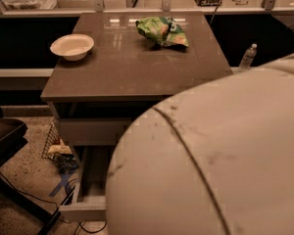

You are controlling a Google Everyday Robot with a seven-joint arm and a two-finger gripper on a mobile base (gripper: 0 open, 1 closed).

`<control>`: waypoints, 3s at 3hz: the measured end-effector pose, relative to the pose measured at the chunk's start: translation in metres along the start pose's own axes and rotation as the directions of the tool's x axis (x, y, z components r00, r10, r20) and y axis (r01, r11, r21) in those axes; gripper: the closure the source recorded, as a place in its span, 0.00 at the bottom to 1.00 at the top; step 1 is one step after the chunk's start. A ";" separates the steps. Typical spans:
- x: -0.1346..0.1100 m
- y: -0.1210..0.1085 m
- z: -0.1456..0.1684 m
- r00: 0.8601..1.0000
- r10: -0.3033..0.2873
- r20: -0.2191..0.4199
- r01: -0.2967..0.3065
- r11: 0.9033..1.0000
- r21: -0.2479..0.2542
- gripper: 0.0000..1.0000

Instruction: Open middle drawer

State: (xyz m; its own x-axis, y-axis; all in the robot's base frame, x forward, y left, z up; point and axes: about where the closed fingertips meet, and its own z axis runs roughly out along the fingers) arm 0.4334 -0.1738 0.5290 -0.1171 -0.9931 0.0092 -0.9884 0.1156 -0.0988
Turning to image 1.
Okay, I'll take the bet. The white paper bowl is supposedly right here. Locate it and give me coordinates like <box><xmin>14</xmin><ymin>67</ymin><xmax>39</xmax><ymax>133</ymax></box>
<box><xmin>50</xmin><ymin>34</ymin><xmax>94</xmax><ymax>61</ymax></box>

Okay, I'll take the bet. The black chair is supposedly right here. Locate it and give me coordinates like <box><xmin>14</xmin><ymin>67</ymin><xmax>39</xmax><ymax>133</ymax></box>
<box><xmin>0</xmin><ymin>108</ymin><xmax>75</xmax><ymax>235</ymax></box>

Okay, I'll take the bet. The grey drawer cabinet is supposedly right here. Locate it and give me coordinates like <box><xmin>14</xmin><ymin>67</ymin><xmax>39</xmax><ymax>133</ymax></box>
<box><xmin>40</xmin><ymin>11</ymin><xmax>234</xmax><ymax>149</ymax></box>

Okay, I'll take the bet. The black floor cable left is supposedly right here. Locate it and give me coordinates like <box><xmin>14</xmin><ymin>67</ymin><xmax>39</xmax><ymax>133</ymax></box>
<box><xmin>0</xmin><ymin>149</ymin><xmax>108</xmax><ymax>235</ymax></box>

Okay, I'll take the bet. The green chip bag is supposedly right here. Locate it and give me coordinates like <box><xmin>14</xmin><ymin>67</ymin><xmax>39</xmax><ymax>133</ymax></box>
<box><xmin>135</xmin><ymin>17</ymin><xmax>189</xmax><ymax>47</ymax></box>

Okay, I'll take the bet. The wire basket with items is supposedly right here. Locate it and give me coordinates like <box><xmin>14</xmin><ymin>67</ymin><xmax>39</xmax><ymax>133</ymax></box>
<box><xmin>41</xmin><ymin>123</ymin><xmax>78</xmax><ymax>172</ymax></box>

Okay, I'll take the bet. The clear plastic water bottle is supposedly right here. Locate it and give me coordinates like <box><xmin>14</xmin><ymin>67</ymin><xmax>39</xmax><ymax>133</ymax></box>
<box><xmin>239</xmin><ymin>43</ymin><xmax>257</xmax><ymax>71</ymax></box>

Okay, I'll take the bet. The grey drawer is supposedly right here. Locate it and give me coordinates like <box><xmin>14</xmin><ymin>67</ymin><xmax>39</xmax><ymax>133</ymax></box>
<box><xmin>60</xmin><ymin>146</ymin><xmax>112</xmax><ymax>222</ymax></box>
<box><xmin>54</xmin><ymin>117</ymin><xmax>131</xmax><ymax>146</ymax></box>

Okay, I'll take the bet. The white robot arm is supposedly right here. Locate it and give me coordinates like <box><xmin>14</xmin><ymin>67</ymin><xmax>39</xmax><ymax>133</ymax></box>
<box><xmin>106</xmin><ymin>54</ymin><xmax>294</xmax><ymax>235</ymax></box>

